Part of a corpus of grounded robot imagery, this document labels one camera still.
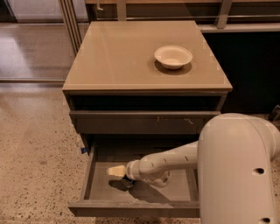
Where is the grey top drawer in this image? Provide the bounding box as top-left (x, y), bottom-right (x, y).
top-left (69, 110), bottom-right (220, 135)

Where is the dark object on floor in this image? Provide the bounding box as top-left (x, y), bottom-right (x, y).
top-left (268, 105), bottom-right (280, 122)

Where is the blue tape piece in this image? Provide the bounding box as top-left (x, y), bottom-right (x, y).
top-left (80, 148), bottom-right (88, 154)

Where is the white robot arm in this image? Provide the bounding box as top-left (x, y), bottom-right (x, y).
top-left (107, 113), bottom-right (280, 224)

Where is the white paper bowl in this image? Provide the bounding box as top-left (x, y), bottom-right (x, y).
top-left (154, 45), bottom-right (193, 70)

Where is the grey drawer cabinet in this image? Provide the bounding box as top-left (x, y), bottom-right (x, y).
top-left (62, 21), bottom-right (232, 147)

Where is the open middle drawer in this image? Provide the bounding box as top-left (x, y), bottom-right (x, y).
top-left (69, 139), bottom-right (200, 218)

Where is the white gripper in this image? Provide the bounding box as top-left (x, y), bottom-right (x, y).
top-left (106, 160), bottom-right (143, 180)

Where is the blue pepsi can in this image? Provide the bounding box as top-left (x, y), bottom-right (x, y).
top-left (121, 176), bottom-right (135, 189)

